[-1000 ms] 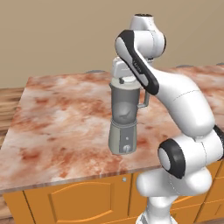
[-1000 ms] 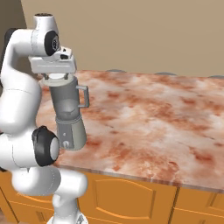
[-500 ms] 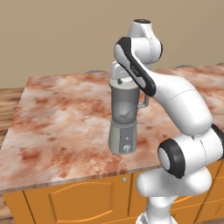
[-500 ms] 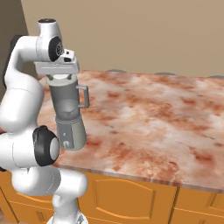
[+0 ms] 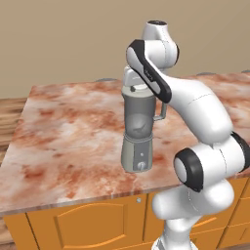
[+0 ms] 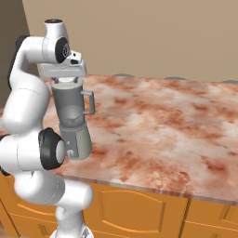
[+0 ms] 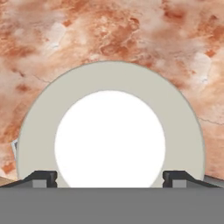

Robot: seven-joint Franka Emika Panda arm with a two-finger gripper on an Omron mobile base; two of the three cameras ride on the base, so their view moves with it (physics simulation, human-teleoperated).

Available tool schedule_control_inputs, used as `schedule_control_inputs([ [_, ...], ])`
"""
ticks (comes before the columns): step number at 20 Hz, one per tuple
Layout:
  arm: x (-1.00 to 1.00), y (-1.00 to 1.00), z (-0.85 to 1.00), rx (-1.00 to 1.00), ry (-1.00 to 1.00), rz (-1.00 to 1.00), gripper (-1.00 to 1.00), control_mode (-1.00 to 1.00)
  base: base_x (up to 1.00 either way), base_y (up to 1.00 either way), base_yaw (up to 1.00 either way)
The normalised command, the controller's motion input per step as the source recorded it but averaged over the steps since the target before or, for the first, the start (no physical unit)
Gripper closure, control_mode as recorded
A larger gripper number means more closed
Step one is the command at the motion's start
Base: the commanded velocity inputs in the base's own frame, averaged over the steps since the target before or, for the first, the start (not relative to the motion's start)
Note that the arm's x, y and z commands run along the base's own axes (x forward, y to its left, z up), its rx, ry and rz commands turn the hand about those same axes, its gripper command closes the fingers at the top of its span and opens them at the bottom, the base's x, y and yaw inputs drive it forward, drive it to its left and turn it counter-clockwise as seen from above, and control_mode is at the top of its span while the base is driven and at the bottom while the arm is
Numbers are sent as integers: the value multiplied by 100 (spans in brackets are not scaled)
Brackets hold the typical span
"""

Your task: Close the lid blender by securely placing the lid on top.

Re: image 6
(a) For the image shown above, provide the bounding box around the orange cupboard door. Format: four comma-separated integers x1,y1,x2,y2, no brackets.
82,181,191,238
0,172,60,238

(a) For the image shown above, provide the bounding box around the white blender lid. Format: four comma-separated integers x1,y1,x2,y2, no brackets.
58,76,76,85

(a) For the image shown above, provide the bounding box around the grey stool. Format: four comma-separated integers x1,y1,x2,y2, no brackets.
164,75,189,81
112,73,136,78

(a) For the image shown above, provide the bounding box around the orange drawer front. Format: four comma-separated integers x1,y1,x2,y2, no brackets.
179,219,238,238
185,198,238,230

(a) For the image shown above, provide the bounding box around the grey blender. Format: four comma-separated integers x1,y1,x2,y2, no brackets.
50,81,96,162

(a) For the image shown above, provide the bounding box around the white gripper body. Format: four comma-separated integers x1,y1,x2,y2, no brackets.
37,59,87,79

